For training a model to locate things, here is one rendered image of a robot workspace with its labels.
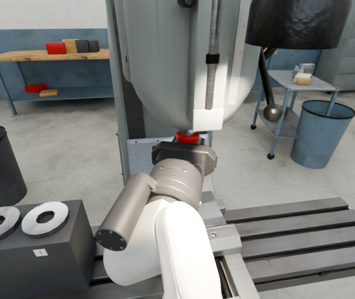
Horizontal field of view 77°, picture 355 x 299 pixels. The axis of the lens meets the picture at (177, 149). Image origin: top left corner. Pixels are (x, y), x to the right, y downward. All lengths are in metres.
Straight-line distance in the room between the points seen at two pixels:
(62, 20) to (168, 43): 4.49
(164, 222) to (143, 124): 0.63
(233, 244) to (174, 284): 0.38
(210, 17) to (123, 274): 0.30
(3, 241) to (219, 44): 0.53
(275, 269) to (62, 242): 0.52
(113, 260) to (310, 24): 0.29
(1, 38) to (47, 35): 0.75
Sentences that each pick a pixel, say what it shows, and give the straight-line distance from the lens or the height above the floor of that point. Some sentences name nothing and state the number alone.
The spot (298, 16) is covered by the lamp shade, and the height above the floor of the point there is 1.47.
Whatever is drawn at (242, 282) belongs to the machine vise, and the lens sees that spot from 0.58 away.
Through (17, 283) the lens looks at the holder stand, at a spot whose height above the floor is 0.97.
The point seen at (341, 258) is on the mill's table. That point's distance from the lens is 0.81.
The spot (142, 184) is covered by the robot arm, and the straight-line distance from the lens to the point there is 0.28.
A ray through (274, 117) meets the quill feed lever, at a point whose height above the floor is 1.33.
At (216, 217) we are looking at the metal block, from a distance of 0.59.
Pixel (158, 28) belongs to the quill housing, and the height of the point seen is 1.46.
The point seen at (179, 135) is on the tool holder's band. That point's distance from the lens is 0.43.
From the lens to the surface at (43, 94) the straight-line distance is 4.46.
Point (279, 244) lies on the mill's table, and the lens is 0.76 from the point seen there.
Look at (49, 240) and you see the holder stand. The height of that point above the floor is 1.09.
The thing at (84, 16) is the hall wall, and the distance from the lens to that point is 4.67.
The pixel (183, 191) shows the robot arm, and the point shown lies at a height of 1.28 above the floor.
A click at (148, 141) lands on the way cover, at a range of 0.86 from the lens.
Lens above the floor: 1.48
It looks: 32 degrees down
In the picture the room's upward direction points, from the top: straight up
